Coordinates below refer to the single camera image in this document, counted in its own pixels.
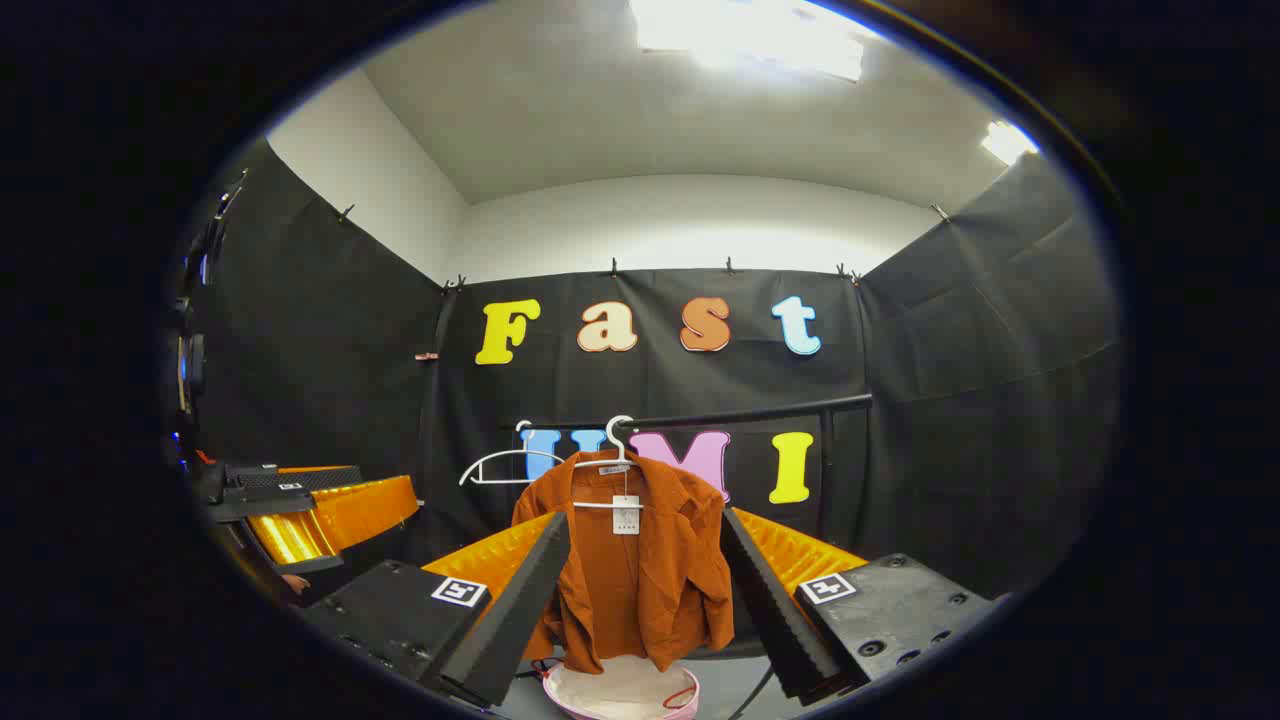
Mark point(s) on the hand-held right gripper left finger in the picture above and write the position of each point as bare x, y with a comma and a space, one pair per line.
520, 610

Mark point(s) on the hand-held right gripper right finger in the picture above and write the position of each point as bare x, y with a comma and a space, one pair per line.
770, 610

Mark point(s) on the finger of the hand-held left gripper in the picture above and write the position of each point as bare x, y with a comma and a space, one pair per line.
260, 505
320, 478

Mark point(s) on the rust orange knit garment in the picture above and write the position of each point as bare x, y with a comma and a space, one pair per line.
650, 580

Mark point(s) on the white laundry hamper pink rim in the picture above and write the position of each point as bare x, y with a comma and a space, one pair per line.
620, 690

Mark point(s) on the white plastic clothes hanger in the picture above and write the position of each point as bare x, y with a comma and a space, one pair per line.
605, 505

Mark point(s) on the small white plastic hanger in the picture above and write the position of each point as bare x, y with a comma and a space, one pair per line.
500, 481

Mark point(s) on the black metal clothes rack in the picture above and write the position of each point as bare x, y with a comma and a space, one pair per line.
760, 412

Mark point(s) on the black backdrop cloth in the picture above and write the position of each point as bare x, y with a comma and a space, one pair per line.
650, 390

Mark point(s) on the row of small backdrop clips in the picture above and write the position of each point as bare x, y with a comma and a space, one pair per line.
614, 268

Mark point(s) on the ceiling light panel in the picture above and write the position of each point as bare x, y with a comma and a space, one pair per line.
740, 35
1008, 142

